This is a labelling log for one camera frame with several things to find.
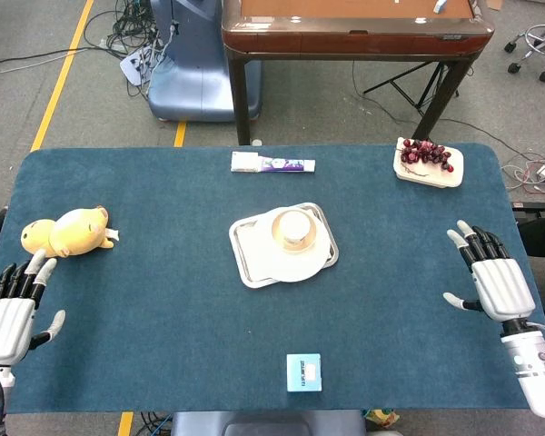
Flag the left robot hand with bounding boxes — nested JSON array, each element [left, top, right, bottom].
[[0, 248, 67, 367]]

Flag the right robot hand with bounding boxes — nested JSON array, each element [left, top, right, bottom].
[[442, 220, 538, 322]]

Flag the paper cup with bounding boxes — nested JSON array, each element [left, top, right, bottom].
[[271, 207, 319, 253]]

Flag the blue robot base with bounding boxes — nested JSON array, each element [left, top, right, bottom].
[[147, 0, 263, 123]]

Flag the silver metal tray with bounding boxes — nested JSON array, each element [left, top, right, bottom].
[[228, 202, 340, 290]]

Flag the black equipment block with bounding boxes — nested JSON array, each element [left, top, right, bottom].
[[510, 202, 545, 226]]

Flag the yellow plush toy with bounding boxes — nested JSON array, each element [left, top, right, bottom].
[[20, 204, 120, 259]]

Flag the beige food container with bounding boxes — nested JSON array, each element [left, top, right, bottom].
[[392, 137, 465, 189]]

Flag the red grape bunch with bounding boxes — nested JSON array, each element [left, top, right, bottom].
[[400, 138, 455, 173]]

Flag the blue table mat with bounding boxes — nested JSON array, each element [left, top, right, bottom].
[[0, 143, 545, 415]]

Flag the light blue small box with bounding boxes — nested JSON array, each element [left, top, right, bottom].
[[285, 352, 323, 393]]

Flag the white round plate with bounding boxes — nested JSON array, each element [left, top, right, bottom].
[[252, 213, 332, 283]]

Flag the office chair base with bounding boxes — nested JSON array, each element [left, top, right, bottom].
[[503, 22, 545, 84]]

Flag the toothpaste box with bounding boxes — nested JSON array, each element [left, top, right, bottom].
[[230, 152, 317, 174]]

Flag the grey blue robot torso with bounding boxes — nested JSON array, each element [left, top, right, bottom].
[[170, 410, 367, 436]]

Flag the brown mahjong table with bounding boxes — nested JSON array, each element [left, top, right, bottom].
[[221, 0, 496, 146]]

